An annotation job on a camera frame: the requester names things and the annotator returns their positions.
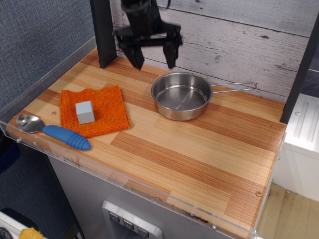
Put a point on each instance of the dark vertical post right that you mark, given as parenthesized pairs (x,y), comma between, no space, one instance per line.
(301,73)

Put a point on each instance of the clear acrylic front guard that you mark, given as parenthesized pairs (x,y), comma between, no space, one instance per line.
(213,173)

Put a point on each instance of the white cabinet at right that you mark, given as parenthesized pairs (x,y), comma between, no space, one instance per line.
(297,168)

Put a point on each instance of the dark vertical post left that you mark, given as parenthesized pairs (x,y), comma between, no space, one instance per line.
(103,28)

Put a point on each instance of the silver dispenser button panel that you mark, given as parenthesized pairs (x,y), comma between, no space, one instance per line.
(126,225)

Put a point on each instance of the yellow object at corner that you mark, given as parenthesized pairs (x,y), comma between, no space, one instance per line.
(30,233)

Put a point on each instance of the orange microfiber cloth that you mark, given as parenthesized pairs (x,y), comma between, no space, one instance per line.
(108,108)

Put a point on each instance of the grey wooden block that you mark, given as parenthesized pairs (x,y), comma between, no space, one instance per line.
(84,112)

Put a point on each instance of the metal spoon with blue handle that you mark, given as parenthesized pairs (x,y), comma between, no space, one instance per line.
(32,124)

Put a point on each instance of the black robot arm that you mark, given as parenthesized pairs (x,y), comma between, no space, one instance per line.
(142,3)

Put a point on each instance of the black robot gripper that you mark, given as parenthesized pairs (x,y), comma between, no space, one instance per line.
(147,29)

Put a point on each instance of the stainless steel pot with handle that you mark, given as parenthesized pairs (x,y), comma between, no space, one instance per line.
(184,96)

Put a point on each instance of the dark vertical post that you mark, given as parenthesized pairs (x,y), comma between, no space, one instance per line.
(301,73)
(103,28)

